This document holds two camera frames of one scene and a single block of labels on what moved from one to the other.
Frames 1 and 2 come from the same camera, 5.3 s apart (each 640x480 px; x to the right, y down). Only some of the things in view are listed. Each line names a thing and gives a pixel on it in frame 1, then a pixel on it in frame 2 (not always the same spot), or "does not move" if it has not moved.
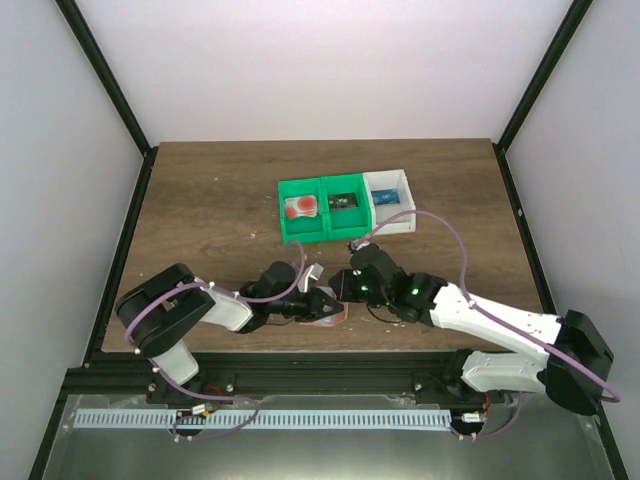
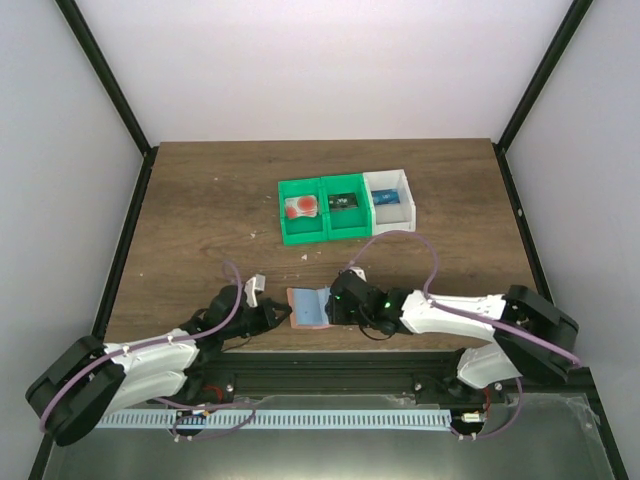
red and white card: x=301 y=207 does not move
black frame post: x=102 y=68 does not move
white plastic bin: x=392 y=195 does not move
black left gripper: x=311 y=304 → x=263 y=313
